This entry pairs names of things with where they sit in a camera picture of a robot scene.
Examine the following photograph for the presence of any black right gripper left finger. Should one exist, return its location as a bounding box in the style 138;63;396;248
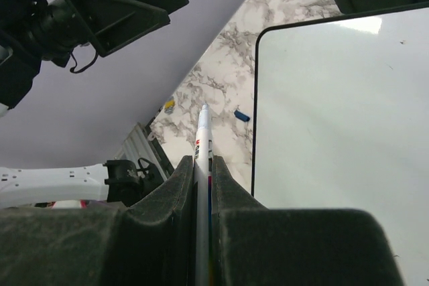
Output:
1;156;193;285

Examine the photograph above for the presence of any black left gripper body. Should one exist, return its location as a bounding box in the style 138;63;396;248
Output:
29;0;99;68

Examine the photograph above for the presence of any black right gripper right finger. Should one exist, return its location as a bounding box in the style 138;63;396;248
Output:
212;157;403;285

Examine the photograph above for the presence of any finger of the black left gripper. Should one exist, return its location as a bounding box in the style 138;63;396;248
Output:
43;0;190;58

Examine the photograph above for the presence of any white marker pen blue cap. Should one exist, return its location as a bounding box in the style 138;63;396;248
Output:
194;104;213;285

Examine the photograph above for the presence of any white whiteboard with black rim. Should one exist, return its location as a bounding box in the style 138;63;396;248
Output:
251;7;428;285

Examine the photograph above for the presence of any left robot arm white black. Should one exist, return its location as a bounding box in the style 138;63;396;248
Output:
1;0;188;208

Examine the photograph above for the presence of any small yellow grey object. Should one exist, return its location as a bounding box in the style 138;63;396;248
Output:
164;96;176;115

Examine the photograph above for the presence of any aluminium frame rail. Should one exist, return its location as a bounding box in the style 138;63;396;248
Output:
113;123;174;181

